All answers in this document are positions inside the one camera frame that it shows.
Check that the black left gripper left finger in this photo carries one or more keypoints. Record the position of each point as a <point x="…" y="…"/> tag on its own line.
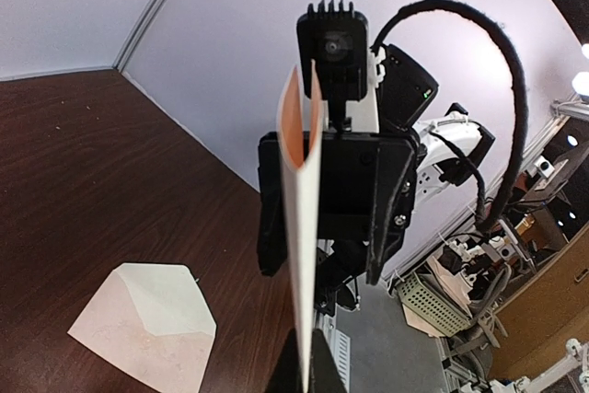
<point x="286" y="377"/>

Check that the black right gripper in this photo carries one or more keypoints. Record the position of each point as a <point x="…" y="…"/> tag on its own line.
<point x="367" y="192"/>

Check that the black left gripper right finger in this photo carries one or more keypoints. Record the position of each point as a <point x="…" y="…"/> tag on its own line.
<point x="324" y="376"/>

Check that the cream spare paper sheet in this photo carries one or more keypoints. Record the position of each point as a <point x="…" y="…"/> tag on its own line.
<point x="300" y="190"/>

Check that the cream envelope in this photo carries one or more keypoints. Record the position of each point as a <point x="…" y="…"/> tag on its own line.
<point x="152" y="322"/>

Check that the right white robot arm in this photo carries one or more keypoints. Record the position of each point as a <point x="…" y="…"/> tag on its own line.
<point x="449" y="150"/>

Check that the perforated metal basket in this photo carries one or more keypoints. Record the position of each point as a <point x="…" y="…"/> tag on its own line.
<point x="439" y="311"/>

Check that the wooden cabinet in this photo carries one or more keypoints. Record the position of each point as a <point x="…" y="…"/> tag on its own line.
<point x="544" y="313"/>

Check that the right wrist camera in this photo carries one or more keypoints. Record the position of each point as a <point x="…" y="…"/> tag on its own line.
<point x="333" y="44"/>

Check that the left aluminium frame post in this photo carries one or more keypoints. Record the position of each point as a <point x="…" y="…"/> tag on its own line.
<point x="136" y="35"/>

